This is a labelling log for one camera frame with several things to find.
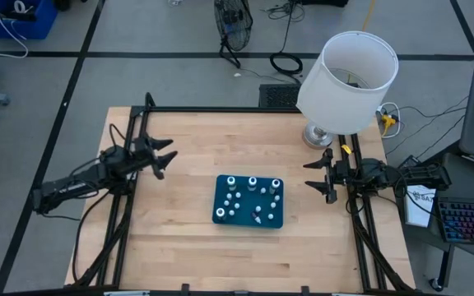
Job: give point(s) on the large green dropper bottle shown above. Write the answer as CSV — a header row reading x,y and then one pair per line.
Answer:
x,y
231,181

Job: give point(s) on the black floor fan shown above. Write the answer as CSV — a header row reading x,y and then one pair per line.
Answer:
x,y
233,18

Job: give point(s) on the blue plastic crate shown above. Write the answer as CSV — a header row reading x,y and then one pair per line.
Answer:
x,y
39,24

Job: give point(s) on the large white-collared dropper bottle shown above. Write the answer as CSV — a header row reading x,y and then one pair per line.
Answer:
x,y
220,212

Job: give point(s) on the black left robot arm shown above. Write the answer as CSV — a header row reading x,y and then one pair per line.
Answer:
x,y
72,185

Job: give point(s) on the table lamp white shade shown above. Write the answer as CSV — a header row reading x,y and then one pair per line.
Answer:
x,y
335,103

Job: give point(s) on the yellow plug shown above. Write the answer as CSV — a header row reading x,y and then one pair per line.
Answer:
x,y
388,120

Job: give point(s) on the large blue dropper bottle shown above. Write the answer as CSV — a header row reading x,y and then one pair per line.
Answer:
x,y
252,181

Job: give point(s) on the large black dropper bottle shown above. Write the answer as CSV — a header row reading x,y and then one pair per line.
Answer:
x,y
275,183

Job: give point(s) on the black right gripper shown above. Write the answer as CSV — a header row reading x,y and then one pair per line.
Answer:
x,y
344,174

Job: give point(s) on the blue plastic bin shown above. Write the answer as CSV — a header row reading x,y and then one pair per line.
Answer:
x,y
247,201

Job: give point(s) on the yellow tag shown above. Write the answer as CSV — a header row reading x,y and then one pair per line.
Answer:
x,y
346,149

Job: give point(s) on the backlit keyboard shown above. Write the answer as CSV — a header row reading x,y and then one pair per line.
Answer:
x,y
471,220

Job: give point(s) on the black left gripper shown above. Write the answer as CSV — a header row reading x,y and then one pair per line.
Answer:
x,y
142,152

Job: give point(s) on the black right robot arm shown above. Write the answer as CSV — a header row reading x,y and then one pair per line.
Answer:
x,y
418,177

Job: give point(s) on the white paper sheet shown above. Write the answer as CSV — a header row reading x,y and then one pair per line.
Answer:
x,y
420,209

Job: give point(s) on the dark grey desk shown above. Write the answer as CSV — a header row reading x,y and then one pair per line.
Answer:
x,y
467,181

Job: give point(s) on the black caster wheel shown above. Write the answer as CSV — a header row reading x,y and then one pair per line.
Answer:
x,y
436,284

